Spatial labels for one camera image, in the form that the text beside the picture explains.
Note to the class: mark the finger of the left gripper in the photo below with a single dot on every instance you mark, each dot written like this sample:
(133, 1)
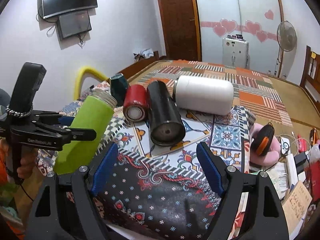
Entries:
(78, 134)
(63, 119)

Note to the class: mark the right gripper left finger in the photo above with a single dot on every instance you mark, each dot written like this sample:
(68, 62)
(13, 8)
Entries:
(64, 207)

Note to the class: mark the green bottle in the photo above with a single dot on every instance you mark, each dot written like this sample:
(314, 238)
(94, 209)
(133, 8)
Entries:
(95, 113)

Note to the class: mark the dark green hexagonal cup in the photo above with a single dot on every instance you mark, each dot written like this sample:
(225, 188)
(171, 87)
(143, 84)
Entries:
(118, 87)

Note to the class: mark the red bottle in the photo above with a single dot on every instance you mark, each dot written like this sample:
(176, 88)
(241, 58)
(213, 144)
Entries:
(135, 104)

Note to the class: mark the pink plush with orange device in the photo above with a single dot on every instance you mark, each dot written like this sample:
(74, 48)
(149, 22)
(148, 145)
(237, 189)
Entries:
(264, 147)

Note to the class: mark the patchwork patterned cloth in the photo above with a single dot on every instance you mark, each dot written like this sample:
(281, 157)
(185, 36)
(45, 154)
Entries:
(161, 191)

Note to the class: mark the black bottle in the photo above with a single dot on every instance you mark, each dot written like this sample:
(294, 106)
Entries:
(165, 123)

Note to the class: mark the clothes pile in corner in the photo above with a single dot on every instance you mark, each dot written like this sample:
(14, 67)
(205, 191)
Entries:
(143, 54)

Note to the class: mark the striped patchwork bed sheet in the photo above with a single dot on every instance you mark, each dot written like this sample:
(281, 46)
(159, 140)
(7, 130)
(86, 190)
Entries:
(252, 89)

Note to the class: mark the white bottle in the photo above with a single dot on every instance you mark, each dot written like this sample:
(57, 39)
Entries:
(203, 94)

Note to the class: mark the brown wooden door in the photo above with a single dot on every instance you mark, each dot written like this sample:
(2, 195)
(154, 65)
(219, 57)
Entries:
(179, 29)

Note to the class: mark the standing fan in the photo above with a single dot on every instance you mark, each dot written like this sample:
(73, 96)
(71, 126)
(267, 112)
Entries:
(287, 41)

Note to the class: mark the sliding wardrobe with hearts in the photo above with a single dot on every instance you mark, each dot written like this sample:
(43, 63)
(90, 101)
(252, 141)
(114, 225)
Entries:
(256, 20)

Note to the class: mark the wooden bed frame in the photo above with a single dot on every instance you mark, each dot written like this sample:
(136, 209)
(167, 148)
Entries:
(140, 65)

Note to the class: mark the small wall monitor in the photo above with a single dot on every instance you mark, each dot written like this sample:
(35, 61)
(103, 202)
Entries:
(73, 24)

